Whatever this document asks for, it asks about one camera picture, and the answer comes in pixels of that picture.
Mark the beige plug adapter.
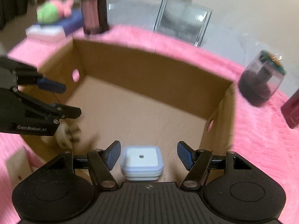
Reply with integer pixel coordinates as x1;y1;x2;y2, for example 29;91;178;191
41;120;83;151

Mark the white square night light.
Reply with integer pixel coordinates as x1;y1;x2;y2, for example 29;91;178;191
120;146;164;181

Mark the blue white flat box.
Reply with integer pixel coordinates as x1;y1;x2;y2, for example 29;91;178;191
25;9;84;43

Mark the pink plush blanket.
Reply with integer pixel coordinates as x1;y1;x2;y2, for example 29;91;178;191
1;25;298;223

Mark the green pink plush toy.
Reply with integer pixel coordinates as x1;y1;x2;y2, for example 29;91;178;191
36;0;74;24

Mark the dark red cylindrical canister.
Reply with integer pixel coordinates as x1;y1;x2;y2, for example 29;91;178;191
281;94;299;129

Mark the clear jar green lid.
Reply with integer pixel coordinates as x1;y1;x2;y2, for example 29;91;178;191
238;50;286;107

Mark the brown cardboard box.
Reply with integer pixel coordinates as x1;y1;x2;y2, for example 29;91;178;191
5;38;237;185

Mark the silver framed sand picture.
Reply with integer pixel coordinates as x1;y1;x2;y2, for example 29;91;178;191
153;0;212;47

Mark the steel thermos black handle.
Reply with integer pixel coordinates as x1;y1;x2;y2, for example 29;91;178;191
80;0;110;35

